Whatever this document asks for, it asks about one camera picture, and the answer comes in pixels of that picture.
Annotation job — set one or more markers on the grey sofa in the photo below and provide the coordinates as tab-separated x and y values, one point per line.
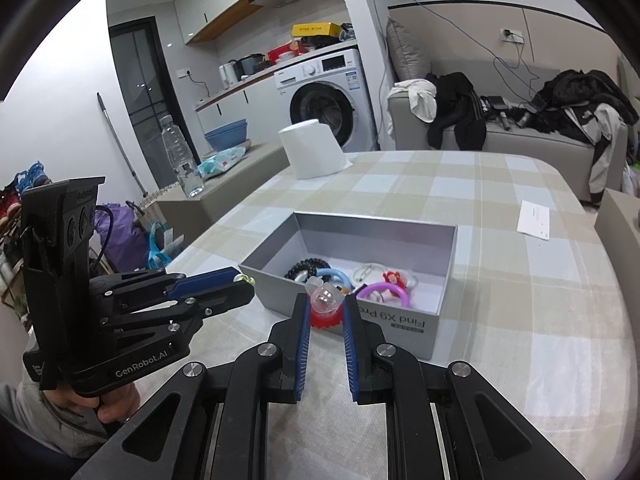
552	44

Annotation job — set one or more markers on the light blue ring bangle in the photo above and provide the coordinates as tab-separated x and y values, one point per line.
337	278

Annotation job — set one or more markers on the wet wipes pack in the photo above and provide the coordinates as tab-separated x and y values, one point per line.
221	162

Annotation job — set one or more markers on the clear plastic water bottle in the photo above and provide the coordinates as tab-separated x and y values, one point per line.
181	158

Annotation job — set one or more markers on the left hand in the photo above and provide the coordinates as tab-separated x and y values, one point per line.
115	406

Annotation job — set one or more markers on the white cloth on sofa arm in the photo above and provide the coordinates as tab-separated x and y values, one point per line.
421	94

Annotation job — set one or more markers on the white washing machine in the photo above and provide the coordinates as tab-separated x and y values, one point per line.
332	89

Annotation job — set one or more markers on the black clothes on sofa arm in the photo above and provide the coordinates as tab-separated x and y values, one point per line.
459	107

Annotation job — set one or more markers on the wall power socket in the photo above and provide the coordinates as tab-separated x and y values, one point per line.
512	36

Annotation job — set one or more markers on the purple bag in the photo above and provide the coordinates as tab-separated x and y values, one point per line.
126	247

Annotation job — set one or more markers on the blue plastic bag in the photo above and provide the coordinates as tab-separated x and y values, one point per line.
159	235

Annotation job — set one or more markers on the grey side bench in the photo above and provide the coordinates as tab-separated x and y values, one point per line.
192	216

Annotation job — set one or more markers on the cream flower hair clip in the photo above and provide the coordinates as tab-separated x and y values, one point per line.
244	278

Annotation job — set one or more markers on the grey cushion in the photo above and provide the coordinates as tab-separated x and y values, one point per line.
408	59

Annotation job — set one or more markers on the white paper cup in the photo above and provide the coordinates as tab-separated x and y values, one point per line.
312	150

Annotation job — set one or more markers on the grey Find X9 Pro box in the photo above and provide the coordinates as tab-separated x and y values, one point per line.
400	269

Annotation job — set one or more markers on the white paper card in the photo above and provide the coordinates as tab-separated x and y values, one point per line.
534	220

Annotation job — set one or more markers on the red cartoon figure charm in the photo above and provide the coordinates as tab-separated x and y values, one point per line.
394	277

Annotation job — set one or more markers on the blue plastic basin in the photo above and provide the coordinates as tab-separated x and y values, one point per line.
227	136

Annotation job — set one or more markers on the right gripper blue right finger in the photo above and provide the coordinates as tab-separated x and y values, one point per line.
369	377

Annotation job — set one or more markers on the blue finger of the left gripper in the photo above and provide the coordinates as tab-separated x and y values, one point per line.
198	284
213	301

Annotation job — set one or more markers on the round white pin badge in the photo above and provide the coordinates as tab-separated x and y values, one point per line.
367	274

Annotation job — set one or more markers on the yellow box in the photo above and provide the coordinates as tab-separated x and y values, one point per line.
315	29

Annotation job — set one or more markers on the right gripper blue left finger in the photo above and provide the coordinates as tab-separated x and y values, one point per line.
286	353

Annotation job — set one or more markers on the black jacket pile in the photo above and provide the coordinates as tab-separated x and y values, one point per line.
568	105

